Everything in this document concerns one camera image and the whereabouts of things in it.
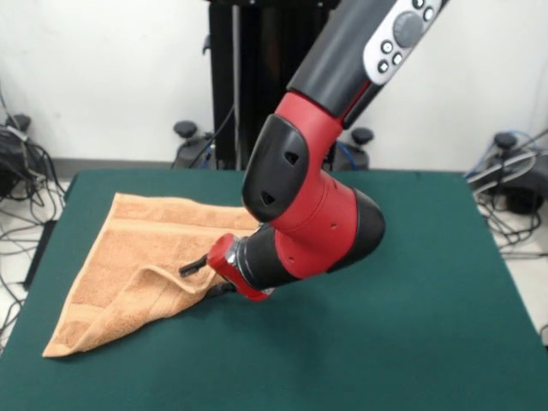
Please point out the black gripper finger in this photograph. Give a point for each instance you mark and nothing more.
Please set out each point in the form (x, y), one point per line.
(222, 289)
(194, 265)

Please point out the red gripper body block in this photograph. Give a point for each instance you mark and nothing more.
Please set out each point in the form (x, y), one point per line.
(227, 265)

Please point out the tan terry towel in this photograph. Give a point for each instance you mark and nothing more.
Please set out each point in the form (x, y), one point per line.
(128, 265)

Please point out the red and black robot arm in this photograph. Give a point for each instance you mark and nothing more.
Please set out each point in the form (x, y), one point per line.
(321, 192)

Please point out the dark green table cloth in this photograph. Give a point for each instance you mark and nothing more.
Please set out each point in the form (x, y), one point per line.
(385, 342)

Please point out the black floor base foot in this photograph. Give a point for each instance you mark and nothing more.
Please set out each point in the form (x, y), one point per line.
(522, 192)
(8, 171)

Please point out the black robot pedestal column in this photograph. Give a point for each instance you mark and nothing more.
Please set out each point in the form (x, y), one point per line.
(257, 85)

